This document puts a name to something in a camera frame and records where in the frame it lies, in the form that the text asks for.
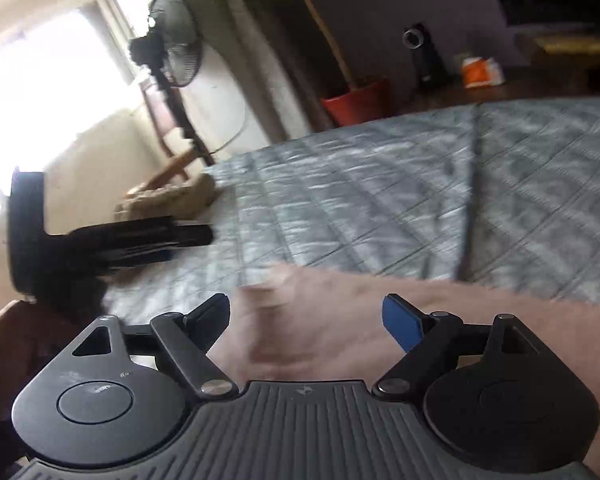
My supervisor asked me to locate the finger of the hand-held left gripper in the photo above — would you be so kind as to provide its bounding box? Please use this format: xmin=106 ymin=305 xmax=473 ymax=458
xmin=105 ymin=217 xmax=214 ymax=251
xmin=105 ymin=248 xmax=172 ymax=276

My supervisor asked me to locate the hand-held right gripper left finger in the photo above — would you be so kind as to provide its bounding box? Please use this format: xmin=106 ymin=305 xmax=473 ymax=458
xmin=72 ymin=294 xmax=238 ymax=401

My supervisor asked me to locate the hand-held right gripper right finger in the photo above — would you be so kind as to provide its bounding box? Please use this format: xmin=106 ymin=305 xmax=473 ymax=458
xmin=372 ymin=294 xmax=546 ymax=402

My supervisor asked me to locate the pink garment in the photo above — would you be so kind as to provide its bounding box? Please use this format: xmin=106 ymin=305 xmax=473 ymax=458
xmin=205 ymin=260 xmax=600 ymax=480

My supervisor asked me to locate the person's left hand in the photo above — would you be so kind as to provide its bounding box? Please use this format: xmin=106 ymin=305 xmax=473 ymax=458
xmin=0 ymin=302 xmax=96 ymax=421

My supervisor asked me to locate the beige sneaker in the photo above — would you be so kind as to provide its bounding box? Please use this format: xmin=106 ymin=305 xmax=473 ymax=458
xmin=150 ymin=175 xmax=217 ymax=218

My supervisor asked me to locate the beige garment on table edge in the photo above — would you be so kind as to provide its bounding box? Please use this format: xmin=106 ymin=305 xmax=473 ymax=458
xmin=114 ymin=187 xmax=181 ymax=222

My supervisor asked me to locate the brown wooden chair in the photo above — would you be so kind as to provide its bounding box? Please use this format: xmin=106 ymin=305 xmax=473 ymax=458
xmin=125 ymin=80 xmax=206 ymax=198

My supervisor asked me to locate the silver quilted blanket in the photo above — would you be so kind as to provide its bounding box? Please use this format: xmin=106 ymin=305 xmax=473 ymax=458
xmin=100 ymin=97 xmax=600 ymax=321

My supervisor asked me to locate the black standing fan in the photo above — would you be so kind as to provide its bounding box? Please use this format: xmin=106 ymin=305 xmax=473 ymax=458
xmin=129 ymin=0 xmax=216 ymax=167

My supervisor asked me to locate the grey curtain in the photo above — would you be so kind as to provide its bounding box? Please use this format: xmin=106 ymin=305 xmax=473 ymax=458
xmin=225 ymin=0 xmax=331 ymax=137

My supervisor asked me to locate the green potted tree red pot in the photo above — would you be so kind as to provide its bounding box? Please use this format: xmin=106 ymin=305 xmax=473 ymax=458
xmin=210 ymin=0 xmax=393 ymax=128

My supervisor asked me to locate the orange tissue pack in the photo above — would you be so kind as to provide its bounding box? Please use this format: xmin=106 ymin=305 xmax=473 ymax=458
xmin=460 ymin=55 xmax=506 ymax=90

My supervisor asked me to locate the black kettle-shaped appliance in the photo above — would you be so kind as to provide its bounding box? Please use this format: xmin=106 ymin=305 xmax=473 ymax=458
xmin=402 ymin=22 xmax=448 ymax=91

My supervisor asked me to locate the dark wooden television cabinet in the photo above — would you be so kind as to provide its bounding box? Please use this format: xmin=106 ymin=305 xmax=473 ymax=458
xmin=395 ymin=27 xmax=600 ymax=111

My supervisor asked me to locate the light wooden television riser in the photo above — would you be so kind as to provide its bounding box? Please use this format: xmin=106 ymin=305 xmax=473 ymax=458
xmin=535 ymin=35 xmax=600 ymax=57

